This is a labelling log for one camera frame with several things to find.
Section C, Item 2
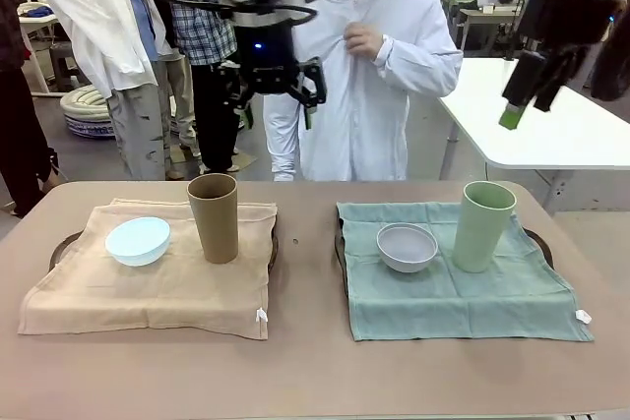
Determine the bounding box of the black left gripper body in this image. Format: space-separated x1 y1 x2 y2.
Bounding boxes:
234 21 302 95

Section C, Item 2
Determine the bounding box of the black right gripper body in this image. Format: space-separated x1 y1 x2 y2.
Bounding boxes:
516 0 619 55

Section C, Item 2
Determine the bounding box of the brown tall cup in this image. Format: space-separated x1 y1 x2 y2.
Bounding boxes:
186 172 240 265

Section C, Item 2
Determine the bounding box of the green tall cup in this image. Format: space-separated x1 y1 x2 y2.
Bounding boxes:
452 180 518 273

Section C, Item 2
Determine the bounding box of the light blue bowl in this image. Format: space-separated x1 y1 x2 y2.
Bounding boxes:
104 215 172 268

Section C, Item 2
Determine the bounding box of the pale grey bowl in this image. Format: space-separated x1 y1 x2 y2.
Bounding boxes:
376 222 439 274

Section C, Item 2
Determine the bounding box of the beige cloth mat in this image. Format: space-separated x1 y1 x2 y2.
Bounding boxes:
17 197 280 341

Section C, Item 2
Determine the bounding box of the teal cloth mat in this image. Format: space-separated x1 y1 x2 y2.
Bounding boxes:
336 201 596 343

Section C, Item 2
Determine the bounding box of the person's right forearm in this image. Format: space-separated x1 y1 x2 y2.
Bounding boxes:
263 92 302 181

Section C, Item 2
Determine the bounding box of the person's left forearm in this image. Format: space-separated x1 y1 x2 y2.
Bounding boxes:
376 38 464 96

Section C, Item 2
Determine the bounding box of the person's left hand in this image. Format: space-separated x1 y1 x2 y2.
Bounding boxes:
344 21 385 58

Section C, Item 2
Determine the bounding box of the person in white hooded jacket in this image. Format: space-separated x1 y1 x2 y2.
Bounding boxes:
263 0 464 182

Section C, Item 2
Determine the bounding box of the black pole stand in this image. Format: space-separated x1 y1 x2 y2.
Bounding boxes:
504 0 524 62

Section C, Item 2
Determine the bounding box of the person in plaid shirt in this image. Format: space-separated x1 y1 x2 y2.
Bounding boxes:
169 0 243 173

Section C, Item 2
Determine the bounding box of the large white table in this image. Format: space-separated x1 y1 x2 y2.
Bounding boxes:
435 56 630 217

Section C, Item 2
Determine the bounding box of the grey metal workbench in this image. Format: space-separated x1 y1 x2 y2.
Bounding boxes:
460 5 524 55

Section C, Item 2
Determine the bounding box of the person in white shirt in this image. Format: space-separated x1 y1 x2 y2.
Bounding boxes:
36 0 173 181

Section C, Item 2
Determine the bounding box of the grey plastic stool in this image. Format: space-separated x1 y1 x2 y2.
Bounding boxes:
48 43 80 94

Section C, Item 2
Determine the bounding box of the small white table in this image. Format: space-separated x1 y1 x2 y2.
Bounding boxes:
18 9 70 96

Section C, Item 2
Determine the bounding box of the person in dark clothes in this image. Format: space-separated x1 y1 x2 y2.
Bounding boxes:
0 0 56 217

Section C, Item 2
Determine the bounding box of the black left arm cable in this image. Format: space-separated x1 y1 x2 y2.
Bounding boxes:
161 0 319 29

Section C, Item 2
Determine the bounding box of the coiled white hose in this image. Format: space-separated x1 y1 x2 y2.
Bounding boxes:
59 85 109 119

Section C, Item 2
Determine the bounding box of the dark brown handled tray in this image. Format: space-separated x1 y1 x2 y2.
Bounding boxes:
48 212 281 278
334 203 553 288

